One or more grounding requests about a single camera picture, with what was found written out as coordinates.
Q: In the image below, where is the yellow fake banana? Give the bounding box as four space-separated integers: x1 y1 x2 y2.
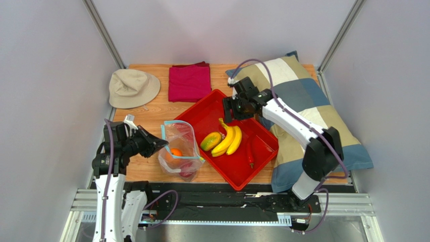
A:
211 118 242 157

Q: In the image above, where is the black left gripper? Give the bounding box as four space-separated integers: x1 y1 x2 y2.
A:
122 125 169 158

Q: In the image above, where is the small red fake fruit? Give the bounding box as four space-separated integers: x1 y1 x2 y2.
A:
179 162 196 178

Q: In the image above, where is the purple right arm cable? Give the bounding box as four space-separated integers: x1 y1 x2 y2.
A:
230 58 350 234

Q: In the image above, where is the beige bucket hat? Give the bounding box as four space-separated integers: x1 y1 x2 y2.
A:
109 69 161 109

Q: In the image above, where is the clear zip top bag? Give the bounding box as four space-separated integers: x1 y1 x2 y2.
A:
158 120 205 182

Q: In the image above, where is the purple fake eggplant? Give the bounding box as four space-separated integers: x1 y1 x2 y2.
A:
246 139 254 169

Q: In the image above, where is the red plastic tray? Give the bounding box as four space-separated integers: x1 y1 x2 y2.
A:
176 89 279 191

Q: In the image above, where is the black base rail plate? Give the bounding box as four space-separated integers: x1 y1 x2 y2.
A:
145 182 323 223

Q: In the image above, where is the yellow green fake mango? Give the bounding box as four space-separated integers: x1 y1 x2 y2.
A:
200 132 223 151

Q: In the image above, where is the orange fake fruit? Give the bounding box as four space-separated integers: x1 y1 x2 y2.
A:
170 148 183 157

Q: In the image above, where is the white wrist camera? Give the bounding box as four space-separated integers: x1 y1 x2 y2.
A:
227 77 237 87
123 114 138 130

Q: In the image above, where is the magenta folded cloth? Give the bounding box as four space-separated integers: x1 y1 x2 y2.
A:
168 62 211 102

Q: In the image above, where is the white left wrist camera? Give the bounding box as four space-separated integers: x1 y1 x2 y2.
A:
123 114 138 130

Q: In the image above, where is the plaid checkered pillow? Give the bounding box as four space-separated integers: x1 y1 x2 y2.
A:
226 55 373 193

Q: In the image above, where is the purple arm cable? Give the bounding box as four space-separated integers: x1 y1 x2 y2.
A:
100 118 180 242
230 58 350 234

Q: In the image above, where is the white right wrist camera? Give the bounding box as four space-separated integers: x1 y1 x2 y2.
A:
227 77 237 87

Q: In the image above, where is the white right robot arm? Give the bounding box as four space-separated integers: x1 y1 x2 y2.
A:
223 77 344 210

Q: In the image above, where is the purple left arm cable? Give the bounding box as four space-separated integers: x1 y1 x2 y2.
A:
100 118 180 242

